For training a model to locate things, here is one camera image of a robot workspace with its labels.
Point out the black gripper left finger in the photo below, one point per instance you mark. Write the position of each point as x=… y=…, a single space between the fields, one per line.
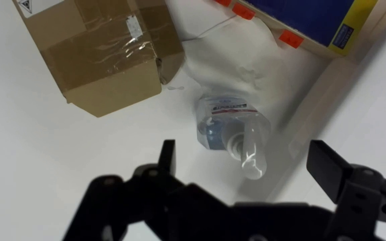
x=166 y=155

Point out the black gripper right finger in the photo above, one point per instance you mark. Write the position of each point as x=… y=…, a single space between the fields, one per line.
x=327 y=165

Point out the transparent sanitizer bottle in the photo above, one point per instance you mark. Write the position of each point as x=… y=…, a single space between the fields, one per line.
x=228 y=127

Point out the white crumpled tissue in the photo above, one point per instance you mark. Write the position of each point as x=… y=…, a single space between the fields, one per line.
x=241 y=62

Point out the blue textbook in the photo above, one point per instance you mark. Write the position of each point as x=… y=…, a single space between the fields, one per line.
x=308 y=20

